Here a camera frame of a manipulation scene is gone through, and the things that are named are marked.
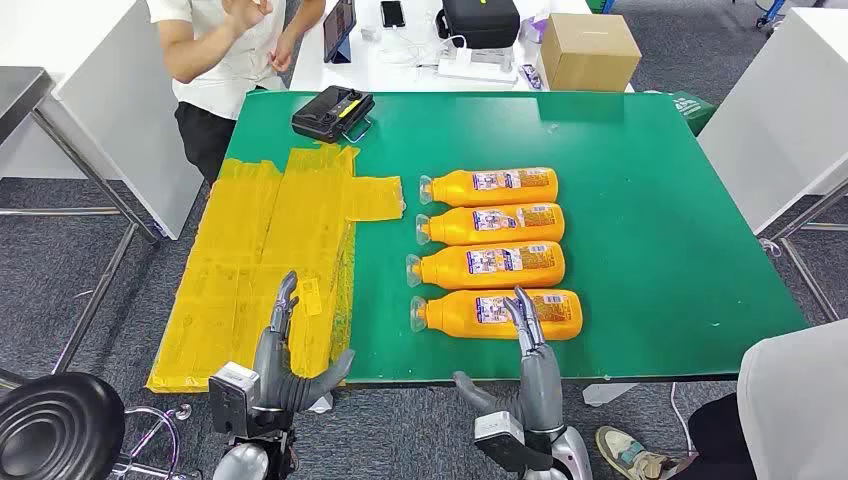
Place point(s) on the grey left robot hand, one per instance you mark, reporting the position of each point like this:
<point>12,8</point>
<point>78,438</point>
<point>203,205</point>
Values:
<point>272,371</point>

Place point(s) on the green plastic crate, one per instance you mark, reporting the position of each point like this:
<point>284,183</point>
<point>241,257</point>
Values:
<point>594,4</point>

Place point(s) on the small white adapter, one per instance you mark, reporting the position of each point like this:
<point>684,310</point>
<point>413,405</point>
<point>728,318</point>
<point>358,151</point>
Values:
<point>371,33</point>

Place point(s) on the orange detergent bottle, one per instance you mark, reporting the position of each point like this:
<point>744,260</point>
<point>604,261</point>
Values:
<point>450,268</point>
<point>457,318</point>
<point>464,192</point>
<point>457,228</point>

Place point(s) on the white table foot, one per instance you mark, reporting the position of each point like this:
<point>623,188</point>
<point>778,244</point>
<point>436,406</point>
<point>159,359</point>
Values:
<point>606,395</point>
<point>319,403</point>

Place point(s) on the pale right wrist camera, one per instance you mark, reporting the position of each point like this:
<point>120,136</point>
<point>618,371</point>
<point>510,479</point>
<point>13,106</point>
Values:
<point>497,427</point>

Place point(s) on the yellow taped cardboard mat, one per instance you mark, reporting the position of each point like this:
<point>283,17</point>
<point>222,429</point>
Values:
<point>245,265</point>

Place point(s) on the steel table legs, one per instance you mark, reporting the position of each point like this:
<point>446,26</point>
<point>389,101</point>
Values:
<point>805,273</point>

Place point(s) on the person's left forearm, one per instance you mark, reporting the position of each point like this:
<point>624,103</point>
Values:
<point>306,16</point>

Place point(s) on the black tablet on stand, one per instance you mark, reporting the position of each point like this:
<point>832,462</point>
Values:
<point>338,26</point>

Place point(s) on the black smartphone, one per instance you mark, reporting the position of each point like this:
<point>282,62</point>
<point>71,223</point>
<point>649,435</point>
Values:
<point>392,13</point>

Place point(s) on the white power strip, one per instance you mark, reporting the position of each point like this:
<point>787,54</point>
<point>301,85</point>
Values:
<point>477,69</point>

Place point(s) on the person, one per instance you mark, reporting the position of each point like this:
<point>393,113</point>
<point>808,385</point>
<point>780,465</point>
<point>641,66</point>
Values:
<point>795,397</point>
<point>218,60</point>

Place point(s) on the black carrying case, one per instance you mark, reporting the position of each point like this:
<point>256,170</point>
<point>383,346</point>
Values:
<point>477,23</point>

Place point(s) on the white desk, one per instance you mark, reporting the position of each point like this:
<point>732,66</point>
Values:
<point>397,78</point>
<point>782,112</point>
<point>112,112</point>

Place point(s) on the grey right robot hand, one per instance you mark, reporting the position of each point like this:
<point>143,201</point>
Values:
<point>540,391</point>

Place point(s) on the steel table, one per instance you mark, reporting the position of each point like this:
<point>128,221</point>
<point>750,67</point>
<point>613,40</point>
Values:
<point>20,93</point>

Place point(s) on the purple plastic bag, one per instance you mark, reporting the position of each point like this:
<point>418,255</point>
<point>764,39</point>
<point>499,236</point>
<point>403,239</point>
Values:
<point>535,28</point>

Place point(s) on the black remote controller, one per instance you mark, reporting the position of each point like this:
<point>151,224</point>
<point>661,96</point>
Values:
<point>328,112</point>

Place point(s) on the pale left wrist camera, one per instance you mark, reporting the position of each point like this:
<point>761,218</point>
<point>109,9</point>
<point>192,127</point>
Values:
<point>232,391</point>

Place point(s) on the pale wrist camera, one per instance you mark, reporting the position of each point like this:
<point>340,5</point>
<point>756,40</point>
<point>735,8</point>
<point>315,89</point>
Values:
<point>232,391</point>
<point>497,427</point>

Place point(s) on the small purple packet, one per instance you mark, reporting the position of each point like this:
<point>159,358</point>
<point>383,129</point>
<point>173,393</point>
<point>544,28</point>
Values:
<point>531,76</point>

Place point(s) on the person's left hand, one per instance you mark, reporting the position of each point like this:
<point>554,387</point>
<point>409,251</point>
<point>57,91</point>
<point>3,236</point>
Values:
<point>285,53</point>

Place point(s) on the brown cardboard box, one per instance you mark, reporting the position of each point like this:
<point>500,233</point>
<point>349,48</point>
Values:
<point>586,56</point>

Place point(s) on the black round stool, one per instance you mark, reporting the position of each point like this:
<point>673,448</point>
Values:
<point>60,427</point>

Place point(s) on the person's right hand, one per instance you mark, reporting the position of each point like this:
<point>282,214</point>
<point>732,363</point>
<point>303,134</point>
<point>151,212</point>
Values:
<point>245,13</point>

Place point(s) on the person's right forearm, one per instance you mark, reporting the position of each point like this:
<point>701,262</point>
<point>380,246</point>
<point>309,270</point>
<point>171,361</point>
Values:
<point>205,56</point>

